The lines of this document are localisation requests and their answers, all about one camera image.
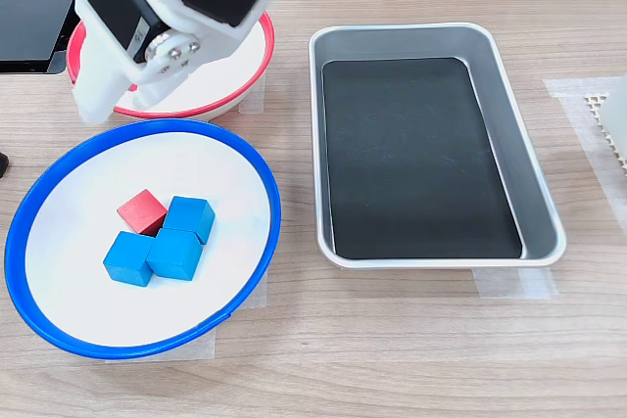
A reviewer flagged red cube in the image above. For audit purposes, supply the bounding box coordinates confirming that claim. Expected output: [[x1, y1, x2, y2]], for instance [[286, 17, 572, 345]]
[[116, 188, 169, 237]]

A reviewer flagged red-rimmed white plate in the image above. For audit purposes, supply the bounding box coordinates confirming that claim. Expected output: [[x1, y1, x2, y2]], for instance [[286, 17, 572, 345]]
[[66, 10, 275, 123]]

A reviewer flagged clear tape strip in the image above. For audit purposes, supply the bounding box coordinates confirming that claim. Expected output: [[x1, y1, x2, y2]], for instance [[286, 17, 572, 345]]
[[471, 265, 560, 301], [233, 278, 269, 312], [238, 75, 268, 116]]

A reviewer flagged black laptop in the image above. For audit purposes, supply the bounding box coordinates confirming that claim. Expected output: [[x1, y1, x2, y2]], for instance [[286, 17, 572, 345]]
[[0, 0, 84, 75]]

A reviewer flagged blue-rimmed white plate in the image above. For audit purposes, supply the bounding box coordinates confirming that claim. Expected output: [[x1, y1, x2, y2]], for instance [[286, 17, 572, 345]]
[[3, 117, 282, 360]]

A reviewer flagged blue cube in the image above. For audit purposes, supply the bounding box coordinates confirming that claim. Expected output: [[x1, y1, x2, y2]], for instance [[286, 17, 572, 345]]
[[161, 196, 217, 246], [102, 230, 157, 288], [145, 227, 205, 282]]

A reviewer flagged black mat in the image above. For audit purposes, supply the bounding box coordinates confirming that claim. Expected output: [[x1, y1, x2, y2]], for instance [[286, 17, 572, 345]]
[[321, 57, 524, 261]]

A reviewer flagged steel tray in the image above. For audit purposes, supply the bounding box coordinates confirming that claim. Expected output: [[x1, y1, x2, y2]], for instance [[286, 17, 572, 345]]
[[308, 22, 568, 271]]

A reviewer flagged pale perforated plate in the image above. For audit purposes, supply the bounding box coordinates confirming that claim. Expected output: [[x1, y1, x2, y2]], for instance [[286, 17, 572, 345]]
[[584, 91, 627, 178]]

